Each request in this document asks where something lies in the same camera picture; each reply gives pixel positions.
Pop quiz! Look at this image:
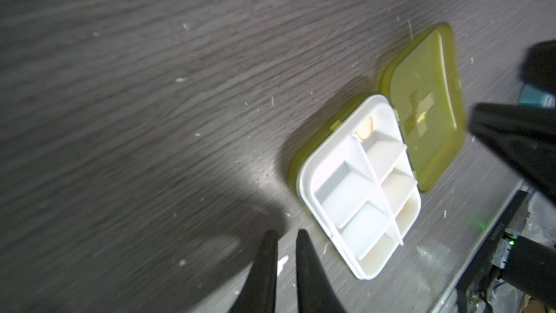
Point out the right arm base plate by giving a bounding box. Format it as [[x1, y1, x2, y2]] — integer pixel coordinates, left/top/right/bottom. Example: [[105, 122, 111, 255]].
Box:
[[456, 190, 555, 312]]

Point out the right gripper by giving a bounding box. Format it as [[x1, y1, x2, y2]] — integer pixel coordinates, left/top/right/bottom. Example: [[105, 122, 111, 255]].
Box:
[[468, 40, 556, 204]]

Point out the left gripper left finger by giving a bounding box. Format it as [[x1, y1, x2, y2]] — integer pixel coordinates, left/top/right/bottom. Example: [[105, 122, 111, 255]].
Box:
[[229, 230, 278, 313]]

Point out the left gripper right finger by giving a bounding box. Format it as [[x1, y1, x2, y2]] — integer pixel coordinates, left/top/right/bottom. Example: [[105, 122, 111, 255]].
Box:
[[295, 229, 345, 313]]

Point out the green pillbox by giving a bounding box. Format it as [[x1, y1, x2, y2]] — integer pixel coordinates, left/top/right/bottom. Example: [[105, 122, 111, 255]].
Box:
[[288, 23, 466, 281]]

